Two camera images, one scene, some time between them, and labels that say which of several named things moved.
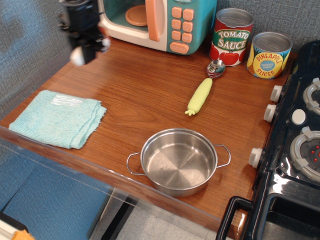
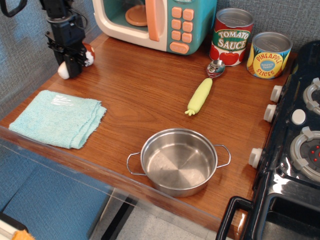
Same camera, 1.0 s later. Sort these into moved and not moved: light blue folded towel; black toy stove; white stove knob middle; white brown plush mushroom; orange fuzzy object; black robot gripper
Moved: white brown plush mushroom; black robot gripper
Not moved: white stove knob middle; black toy stove; light blue folded towel; orange fuzzy object
